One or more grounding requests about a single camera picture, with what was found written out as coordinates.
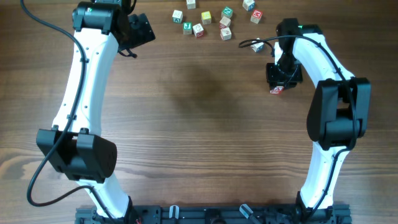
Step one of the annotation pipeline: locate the yellow wooden block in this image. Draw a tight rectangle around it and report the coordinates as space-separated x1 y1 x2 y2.
201 11 212 25

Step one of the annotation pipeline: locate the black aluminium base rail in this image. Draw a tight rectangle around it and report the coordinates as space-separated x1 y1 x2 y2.
75 204 353 224

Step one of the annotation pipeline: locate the wooden block red pattern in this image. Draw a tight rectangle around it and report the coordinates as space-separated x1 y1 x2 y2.
219 16 231 29

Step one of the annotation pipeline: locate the green N wooden block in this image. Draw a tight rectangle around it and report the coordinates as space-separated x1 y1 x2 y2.
221 6 233 19

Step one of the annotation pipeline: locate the wooden block blue top right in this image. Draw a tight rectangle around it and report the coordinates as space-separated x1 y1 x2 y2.
243 0 255 11

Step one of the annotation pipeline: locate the wooden block blue side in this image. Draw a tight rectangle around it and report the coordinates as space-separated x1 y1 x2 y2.
251 41 264 53

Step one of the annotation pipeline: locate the red A wooden block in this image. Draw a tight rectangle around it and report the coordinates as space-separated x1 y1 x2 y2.
270 86 284 95

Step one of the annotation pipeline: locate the red M wooden block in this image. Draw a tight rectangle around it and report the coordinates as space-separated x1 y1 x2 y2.
251 9 263 24

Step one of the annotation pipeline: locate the plain wooden block top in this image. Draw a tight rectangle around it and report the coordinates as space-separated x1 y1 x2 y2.
186 0 196 9

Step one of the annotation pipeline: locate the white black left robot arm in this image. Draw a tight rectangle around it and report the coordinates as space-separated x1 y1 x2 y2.
36 1 155 223

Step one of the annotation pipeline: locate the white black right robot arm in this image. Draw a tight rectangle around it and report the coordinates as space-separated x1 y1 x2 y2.
266 18 371 220

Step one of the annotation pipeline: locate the wooden block red side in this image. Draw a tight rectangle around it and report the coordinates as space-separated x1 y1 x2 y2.
192 23 204 38

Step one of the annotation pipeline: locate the green J wooden block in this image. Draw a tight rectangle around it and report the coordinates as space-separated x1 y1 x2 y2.
183 22 193 35

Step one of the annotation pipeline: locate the wooden block red drawing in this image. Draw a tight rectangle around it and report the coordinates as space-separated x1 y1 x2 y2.
220 27 232 41

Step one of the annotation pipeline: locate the wooden block green side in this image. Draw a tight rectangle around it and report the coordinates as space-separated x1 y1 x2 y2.
172 10 183 24

